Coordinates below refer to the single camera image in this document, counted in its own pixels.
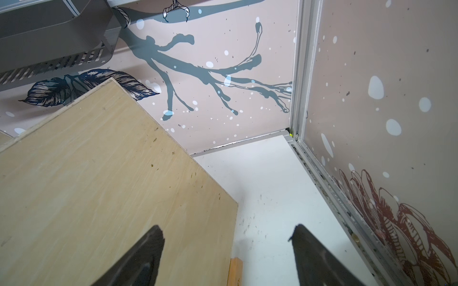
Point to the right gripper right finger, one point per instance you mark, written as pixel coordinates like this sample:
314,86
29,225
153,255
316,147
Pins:
316,266

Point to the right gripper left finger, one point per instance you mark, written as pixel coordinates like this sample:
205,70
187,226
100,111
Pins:
139,266

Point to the right wooden easel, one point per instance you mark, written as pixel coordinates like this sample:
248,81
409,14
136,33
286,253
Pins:
235,272

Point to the right plywood board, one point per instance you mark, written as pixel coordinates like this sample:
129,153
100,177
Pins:
79,189

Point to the black hanging basket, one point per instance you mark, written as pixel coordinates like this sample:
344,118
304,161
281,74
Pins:
45,39

